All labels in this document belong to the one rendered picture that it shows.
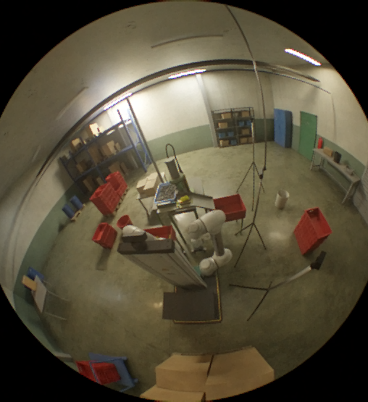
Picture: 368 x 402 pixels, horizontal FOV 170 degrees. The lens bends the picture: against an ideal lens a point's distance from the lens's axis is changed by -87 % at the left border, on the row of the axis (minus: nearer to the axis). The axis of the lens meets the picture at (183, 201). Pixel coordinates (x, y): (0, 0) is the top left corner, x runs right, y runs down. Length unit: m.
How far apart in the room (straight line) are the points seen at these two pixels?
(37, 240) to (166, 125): 9.55
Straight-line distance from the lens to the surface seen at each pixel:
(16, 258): 8.65
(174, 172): 1.58
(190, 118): 6.65
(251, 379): 1.54
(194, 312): 1.45
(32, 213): 8.71
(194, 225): 0.87
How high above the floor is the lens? 2.26
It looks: 40 degrees down
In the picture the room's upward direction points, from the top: 21 degrees counter-clockwise
